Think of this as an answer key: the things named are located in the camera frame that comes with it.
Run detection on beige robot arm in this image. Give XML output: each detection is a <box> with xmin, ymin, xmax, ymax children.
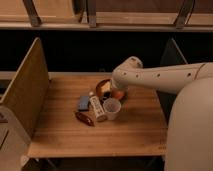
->
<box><xmin>111</xmin><ymin>56</ymin><xmax>213</xmax><ymax>171</ymax></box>

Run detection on orange bowl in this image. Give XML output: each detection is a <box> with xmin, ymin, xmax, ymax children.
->
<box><xmin>96</xmin><ymin>79</ymin><xmax>125</xmax><ymax>101</ymax></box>

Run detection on white paper cup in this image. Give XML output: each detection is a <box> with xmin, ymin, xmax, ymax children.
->
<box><xmin>103</xmin><ymin>98</ymin><xmax>121</xmax><ymax>120</ymax></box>

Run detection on white patterned box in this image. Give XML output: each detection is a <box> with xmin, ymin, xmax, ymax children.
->
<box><xmin>89</xmin><ymin>92</ymin><xmax>107</xmax><ymax>122</ymax></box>

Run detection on left wooden side panel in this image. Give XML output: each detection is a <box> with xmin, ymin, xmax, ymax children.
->
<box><xmin>0</xmin><ymin>38</ymin><xmax>49</xmax><ymax>139</ymax></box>

